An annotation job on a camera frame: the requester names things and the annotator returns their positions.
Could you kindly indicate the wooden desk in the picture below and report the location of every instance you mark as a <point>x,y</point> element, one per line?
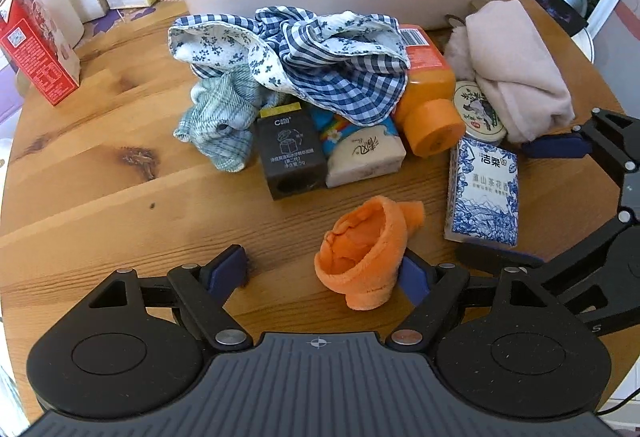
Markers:
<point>125,217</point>

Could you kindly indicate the black small box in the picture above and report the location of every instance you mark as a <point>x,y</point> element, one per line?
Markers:
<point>290,157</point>

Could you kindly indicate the green plaid cloth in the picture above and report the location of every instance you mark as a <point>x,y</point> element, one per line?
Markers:
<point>220,117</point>

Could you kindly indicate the blue white tissue pack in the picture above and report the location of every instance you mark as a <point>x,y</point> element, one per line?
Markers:
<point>482,197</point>

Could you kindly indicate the cartoon print tissue pack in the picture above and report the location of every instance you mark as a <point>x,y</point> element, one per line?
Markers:
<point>360,157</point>

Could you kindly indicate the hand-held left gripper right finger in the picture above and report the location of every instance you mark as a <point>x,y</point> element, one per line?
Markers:
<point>414,279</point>

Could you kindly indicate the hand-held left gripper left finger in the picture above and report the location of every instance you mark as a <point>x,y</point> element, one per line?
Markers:
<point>227,269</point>

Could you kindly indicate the red milk carton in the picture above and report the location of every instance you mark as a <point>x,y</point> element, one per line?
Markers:
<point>35,57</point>

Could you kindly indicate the round tin bird print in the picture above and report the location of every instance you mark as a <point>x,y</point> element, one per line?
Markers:
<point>475,114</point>

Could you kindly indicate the orange plastic bottle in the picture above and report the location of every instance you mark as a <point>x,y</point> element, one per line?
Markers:
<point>425,82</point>

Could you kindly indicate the purple floral table mat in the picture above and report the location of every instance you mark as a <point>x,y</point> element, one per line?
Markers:
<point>125,14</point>

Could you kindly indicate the pale pink cloth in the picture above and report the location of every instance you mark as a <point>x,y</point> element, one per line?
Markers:
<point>520,72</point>

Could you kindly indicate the blue gingham floral cloth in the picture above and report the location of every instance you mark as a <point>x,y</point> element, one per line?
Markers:
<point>325,77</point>

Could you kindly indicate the orange fleece cloth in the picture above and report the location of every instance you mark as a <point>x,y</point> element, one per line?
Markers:
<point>360,257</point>

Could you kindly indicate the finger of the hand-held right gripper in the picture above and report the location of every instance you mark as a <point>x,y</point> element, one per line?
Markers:
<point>500,263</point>
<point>555,146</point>

